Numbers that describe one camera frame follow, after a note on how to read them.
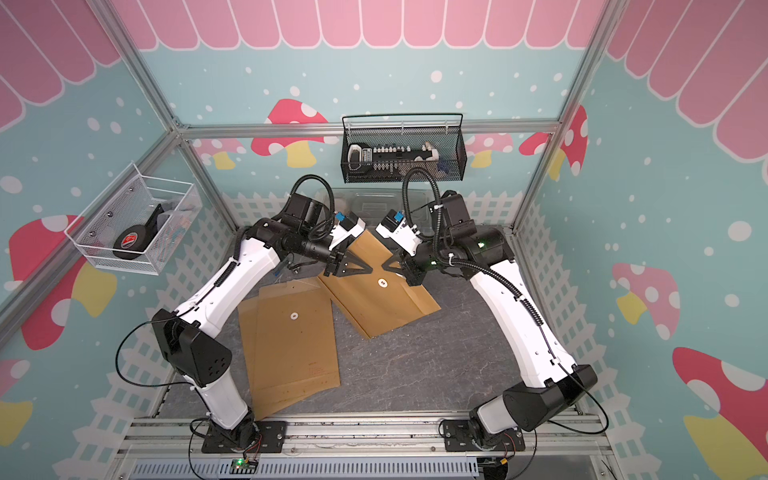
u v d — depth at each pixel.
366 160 0.87
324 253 0.65
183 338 0.45
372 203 1.00
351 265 0.66
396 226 0.55
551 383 0.39
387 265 0.64
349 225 0.61
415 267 0.57
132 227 0.71
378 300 0.70
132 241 0.70
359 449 0.74
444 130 0.89
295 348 0.89
